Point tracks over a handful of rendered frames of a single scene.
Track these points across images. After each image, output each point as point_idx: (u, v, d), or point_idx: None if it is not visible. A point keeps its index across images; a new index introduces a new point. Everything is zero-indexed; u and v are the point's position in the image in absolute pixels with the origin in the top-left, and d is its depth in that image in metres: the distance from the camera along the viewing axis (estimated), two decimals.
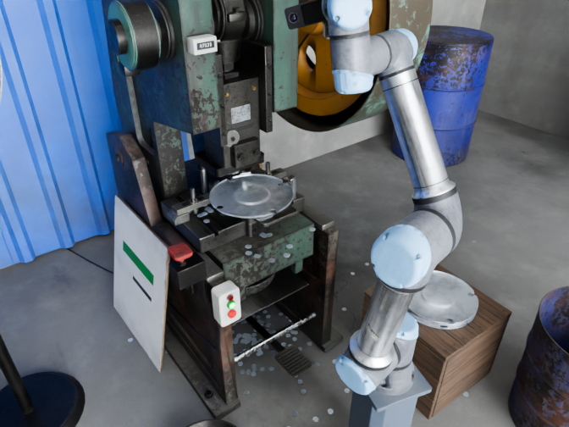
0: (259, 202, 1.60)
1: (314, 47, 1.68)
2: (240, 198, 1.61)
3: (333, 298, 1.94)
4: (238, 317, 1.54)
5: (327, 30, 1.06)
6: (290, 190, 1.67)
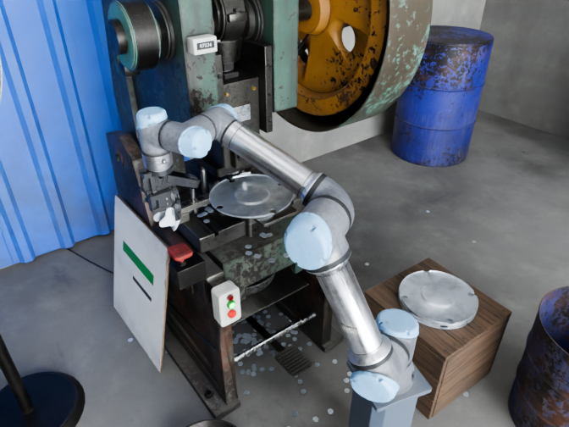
0: (259, 202, 1.60)
1: None
2: (240, 198, 1.61)
3: None
4: (238, 317, 1.54)
5: None
6: (290, 190, 1.67)
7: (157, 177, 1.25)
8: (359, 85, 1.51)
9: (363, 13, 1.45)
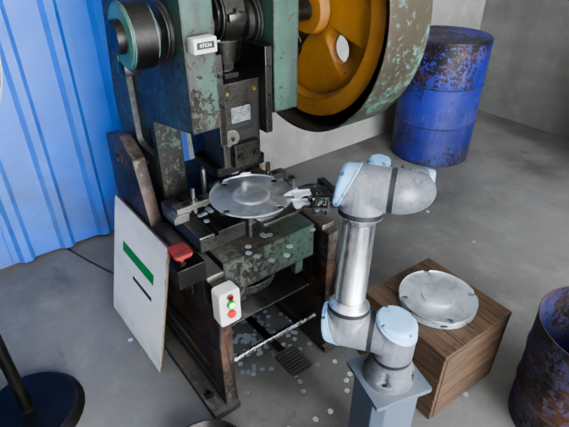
0: (263, 200, 1.61)
1: (302, 41, 1.71)
2: (242, 200, 1.61)
3: None
4: (238, 317, 1.54)
5: (312, 183, 1.62)
6: (285, 185, 1.70)
7: None
8: None
9: None
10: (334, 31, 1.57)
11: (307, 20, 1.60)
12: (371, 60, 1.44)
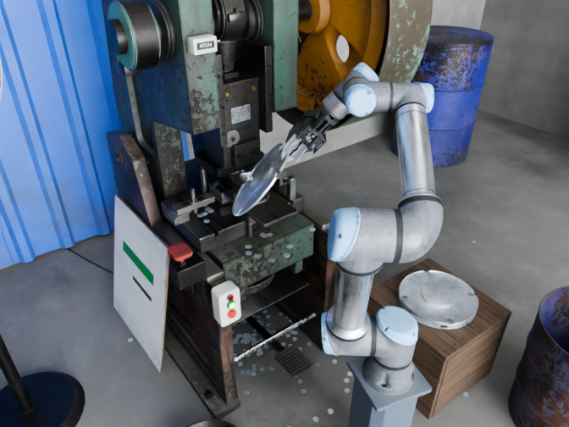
0: (265, 178, 1.46)
1: (335, 30, 1.57)
2: (251, 190, 1.50)
3: (333, 298, 1.94)
4: (238, 317, 1.54)
5: (293, 126, 1.39)
6: None
7: (329, 122, 1.34)
8: None
9: (304, 73, 1.77)
10: None
11: (312, 6, 1.57)
12: None
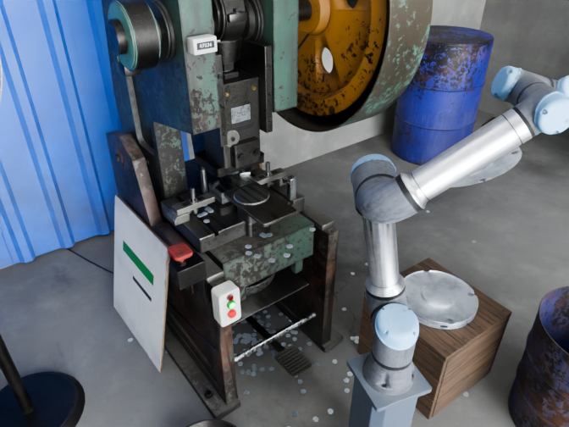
0: None
1: None
2: None
3: (333, 298, 1.94)
4: (238, 317, 1.54)
5: None
6: None
7: None
8: (314, 108, 1.73)
9: (346, 65, 1.58)
10: None
11: None
12: None
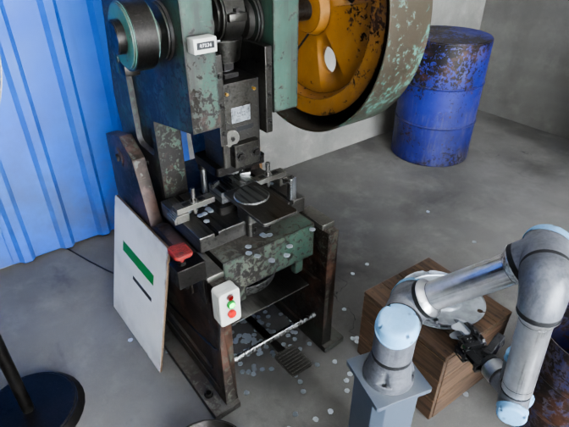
0: None
1: None
2: None
3: (333, 298, 1.94)
4: (238, 317, 1.54)
5: (477, 329, 1.56)
6: (477, 319, 1.67)
7: None
8: None
9: None
10: None
11: None
12: None
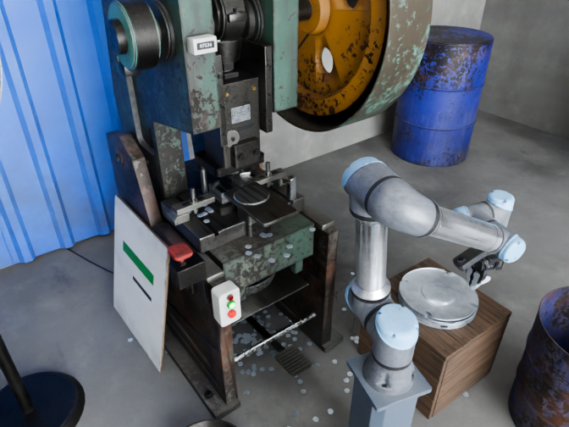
0: (431, 301, 1.76)
1: None
2: (424, 287, 1.82)
3: (333, 298, 1.94)
4: (238, 317, 1.54)
5: (483, 274, 1.50)
6: (468, 313, 1.71)
7: None
8: (314, 108, 1.73)
9: (346, 65, 1.58)
10: None
11: None
12: None
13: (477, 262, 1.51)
